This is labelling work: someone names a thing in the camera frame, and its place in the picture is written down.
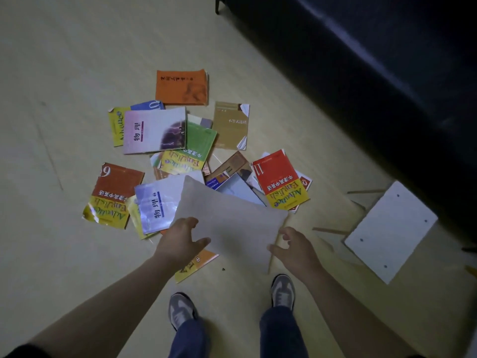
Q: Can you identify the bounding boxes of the person's left hand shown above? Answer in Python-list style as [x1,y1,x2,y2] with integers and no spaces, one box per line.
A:
[154,217,211,271]

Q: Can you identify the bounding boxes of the person's right hand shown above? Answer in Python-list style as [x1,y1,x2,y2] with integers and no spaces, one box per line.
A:
[267,226,325,282]

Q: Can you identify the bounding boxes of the person's right forearm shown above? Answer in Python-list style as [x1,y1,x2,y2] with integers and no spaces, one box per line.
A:
[298,265,422,358]

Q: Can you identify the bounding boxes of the person's left forearm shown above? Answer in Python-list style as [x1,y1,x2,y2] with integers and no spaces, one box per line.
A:
[28,253,179,358]

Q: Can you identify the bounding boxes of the yellow and orange book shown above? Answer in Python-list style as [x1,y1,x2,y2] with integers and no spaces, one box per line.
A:
[174,250,220,284]

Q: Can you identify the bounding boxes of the grey right shoe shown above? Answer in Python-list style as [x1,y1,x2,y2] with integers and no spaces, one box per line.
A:
[271,274,296,312]

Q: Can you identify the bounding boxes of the grey shoe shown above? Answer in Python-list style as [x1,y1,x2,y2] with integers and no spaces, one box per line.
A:
[271,274,296,312]
[168,292,199,332]

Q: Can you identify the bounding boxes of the lavender and white book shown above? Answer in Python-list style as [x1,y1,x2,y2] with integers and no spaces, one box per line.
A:
[134,171,205,235]

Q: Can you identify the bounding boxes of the pale blue book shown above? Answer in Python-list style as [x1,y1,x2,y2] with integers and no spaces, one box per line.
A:
[216,173,266,206]

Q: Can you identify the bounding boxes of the grey left shoe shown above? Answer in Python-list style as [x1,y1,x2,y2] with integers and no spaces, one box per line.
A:
[168,292,199,332]

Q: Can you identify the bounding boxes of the red and yellow book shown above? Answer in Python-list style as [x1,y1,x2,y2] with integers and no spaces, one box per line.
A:
[252,149,311,211]

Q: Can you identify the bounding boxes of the glossy yellow book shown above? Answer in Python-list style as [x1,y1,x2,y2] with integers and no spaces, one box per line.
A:
[125,195,159,241]

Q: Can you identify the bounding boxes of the blue jeans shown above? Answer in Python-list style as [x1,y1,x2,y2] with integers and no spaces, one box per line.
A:
[168,306,309,358]

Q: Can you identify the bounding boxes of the brown book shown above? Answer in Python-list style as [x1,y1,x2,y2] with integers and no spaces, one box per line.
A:
[205,151,253,184]

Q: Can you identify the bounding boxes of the green and yellow book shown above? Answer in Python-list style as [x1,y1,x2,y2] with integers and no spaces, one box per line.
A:
[157,121,218,176]

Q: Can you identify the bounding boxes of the maroon and yellow book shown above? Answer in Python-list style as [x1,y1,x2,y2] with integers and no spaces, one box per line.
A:
[82,162,145,229]

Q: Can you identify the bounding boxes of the white stool with wooden legs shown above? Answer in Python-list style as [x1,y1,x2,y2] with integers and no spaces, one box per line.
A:
[312,180,439,285]

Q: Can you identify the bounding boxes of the olive tan book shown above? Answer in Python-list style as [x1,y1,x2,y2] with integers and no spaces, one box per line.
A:
[212,101,250,151]

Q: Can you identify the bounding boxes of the pink and white book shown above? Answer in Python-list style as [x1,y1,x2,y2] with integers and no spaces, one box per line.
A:
[123,107,187,155]

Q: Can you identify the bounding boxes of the grey and white book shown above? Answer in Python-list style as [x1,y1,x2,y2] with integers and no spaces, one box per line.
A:
[186,114,213,130]

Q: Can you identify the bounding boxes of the black sleeve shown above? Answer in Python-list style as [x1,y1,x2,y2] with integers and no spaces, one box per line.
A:
[3,344,51,358]

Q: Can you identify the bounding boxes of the dark sofa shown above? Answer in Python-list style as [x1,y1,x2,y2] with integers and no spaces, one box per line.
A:
[215,0,477,254]

